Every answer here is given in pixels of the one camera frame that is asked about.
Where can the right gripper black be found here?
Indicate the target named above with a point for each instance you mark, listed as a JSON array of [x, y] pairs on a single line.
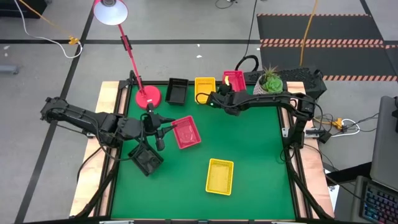
[[228, 102]]

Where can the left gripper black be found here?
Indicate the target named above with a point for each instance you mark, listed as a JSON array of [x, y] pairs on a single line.
[[151, 123]]

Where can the yellow slotted plastic basket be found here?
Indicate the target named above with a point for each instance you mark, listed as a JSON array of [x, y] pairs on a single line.
[[219, 177], [205, 93], [205, 77]]

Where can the red slotted plastic basket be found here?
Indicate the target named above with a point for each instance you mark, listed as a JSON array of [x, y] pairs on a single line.
[[186, 133], [236, 82]]

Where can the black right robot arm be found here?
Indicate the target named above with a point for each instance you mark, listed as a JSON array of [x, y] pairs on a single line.
[[280, 99]]

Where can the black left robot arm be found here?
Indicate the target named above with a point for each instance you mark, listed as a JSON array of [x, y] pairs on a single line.
[[77, 115]]

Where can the black slotted plastic basket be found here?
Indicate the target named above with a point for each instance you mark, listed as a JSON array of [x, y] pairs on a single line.
[[146, 161], [176, 93]]

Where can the red desk lamp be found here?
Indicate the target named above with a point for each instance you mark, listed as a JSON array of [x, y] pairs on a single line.
[[148, 97]]

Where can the white patterned plant pot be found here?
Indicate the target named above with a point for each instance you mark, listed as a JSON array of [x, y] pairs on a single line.
[[257, 88]]

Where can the green succulent plant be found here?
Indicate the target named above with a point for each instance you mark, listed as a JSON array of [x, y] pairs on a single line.
[[273, 84]]

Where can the green table mat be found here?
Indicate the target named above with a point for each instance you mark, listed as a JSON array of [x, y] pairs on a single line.
[[248, 155]]

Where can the spiky air plant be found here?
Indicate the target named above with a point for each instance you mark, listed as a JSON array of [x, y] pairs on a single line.
[[270, 72]]

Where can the wooden table side board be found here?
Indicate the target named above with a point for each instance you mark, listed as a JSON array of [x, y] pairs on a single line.
[[315, 174], [104, 93]]

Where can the black perforated metal box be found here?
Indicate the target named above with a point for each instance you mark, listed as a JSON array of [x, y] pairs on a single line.
[[298, 76]]

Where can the black power adapter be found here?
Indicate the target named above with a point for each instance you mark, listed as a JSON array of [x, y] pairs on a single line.
[[325, 136]]

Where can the yellow power plug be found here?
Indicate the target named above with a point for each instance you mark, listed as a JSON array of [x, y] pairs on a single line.
[[337, 123]]

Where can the black hazard-striped floor mat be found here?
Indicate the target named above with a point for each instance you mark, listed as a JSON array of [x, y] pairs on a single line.
[[323, 31]]

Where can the grey floor object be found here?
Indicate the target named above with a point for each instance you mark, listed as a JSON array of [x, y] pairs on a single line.
[[7, 69]]

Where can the grey laptop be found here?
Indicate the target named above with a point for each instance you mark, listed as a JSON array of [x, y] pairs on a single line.
[[385, 140]]

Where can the black floor box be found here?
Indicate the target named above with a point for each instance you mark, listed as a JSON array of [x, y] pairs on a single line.
[[21, 7]]

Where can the backlit black keyboard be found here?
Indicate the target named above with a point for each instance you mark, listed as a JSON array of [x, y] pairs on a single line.
[[381, 205]]

